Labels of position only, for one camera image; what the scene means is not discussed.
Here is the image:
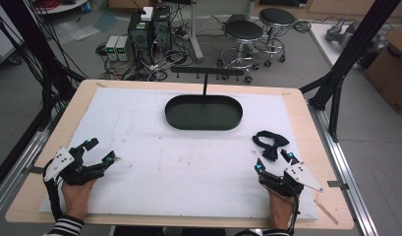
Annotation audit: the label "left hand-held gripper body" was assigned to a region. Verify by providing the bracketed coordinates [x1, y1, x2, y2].
[43, 146, 106, 187]

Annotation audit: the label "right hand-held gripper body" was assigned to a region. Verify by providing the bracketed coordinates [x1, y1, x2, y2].
[258, 161, 324, 199]

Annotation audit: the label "black bow tie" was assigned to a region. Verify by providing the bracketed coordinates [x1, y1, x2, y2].
[252, 130, 291, 162]

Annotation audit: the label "black oval tray hook stand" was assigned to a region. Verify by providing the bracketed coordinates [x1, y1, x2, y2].
[164, 66, 246, 132]

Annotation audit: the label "person's right hand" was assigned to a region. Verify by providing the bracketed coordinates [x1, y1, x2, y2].
[268, 191, 297, 231]

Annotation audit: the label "person's left hand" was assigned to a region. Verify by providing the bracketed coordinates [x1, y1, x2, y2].
[61, 178, 98, 219]

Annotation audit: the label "thin wooden stick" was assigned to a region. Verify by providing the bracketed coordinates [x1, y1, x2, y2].
[314, 199, 340, 226]

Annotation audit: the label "white foam mat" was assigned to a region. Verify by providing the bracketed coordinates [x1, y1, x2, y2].
[39, 87, 319, 221]

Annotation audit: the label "grey power supply unit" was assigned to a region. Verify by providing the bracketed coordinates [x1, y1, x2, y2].
[105, 34, 120, 62]
[116, 35, 133, 63]

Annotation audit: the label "clear plastic sheet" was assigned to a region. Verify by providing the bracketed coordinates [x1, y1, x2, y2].
[53, 21, 102, 44]

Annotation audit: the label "black computer tower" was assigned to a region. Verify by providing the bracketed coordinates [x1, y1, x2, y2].
[127, 11, 154, 66]
[151, 5, 173, 54]

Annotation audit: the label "brown cardboard box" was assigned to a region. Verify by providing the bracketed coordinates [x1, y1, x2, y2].
[363, 22, 402, 115]

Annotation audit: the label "black round stool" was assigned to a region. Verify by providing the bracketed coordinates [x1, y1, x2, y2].
[216, 20, 265, 85]
[258, 7, 298, 67]

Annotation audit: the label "grey machine parts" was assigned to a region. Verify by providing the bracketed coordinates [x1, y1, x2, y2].
[325, 18, 390, 54]

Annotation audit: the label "white round table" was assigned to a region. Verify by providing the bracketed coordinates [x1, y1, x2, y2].
[33, 0, 90, 16]

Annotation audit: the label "white box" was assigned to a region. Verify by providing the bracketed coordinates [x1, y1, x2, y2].
[140, 6, 154, 23]

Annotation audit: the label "grey metal table leg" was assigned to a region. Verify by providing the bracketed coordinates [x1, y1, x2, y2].
[188, 0, 205, 64]

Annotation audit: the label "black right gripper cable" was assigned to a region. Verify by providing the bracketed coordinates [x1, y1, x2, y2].
[286, 196, 302, 236]

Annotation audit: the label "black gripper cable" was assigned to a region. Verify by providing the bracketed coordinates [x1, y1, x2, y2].
[42, 176, 65, 221]
[286, 196, 302, 236]

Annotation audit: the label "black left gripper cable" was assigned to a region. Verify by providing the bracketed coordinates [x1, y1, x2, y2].
[42, 176, 65, 221]

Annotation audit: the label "aluminium rail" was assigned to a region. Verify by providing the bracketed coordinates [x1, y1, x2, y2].
[307, 100, 380, 236]
[0, 127, 56, 219]

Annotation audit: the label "tangle of floor cables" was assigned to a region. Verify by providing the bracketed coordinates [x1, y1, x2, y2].
[94, 19, 197, 82]

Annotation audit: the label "black metal frame post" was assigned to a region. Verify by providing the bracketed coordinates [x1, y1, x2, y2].
[0, 0, 88, 133]
[299, 0, 402, 143]

